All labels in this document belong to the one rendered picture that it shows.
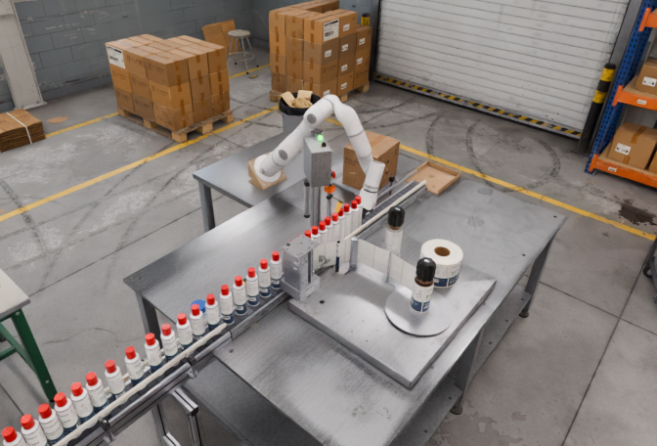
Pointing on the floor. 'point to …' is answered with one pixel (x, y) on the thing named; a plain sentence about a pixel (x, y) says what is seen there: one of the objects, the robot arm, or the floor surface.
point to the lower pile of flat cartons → (20, 129)
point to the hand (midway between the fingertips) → (363, 215)
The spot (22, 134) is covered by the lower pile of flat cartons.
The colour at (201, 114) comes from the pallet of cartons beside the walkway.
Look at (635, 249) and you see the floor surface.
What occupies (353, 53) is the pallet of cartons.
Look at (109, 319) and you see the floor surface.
